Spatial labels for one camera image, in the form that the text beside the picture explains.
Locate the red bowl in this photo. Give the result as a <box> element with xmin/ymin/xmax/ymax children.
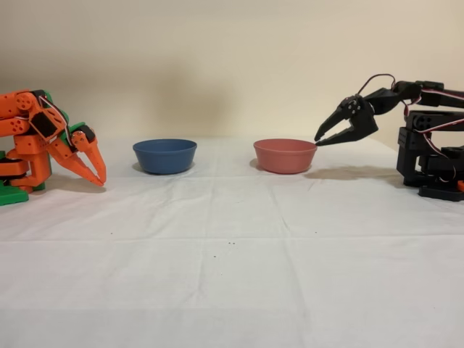
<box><xmin>252</xmin><ymin>138</ymin><xmax>318</xmax><ymax>175</ymax></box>

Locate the blue bowl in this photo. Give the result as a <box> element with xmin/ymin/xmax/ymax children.
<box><xmin>132</xmin><ymin>138</ymin><xmax>199</xmax><ymax>175</ymax></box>

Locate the white tablecloth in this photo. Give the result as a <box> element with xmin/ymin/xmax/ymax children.
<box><xmin>0</xmin><ymin>136</ymin><xmax>464</xmax><ymax>348</ymax></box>

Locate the orange arm servo cable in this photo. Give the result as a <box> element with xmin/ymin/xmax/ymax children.
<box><xmin>37</xmin><ymin>94</ymin><xmax>73</xmax><ymax>146</ymax></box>

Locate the black arm gripper cable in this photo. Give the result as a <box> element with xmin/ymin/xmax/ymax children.
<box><xmin>357</xmin><ymin>73</ymin><xmax>399</xmax><ymax>97</ymax></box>

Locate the red white ribbon cable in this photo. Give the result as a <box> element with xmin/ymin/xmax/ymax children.
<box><xmin>401</xmin><ymin>90</ymin><xmax>464</xmax><ymax>182</ymax></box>

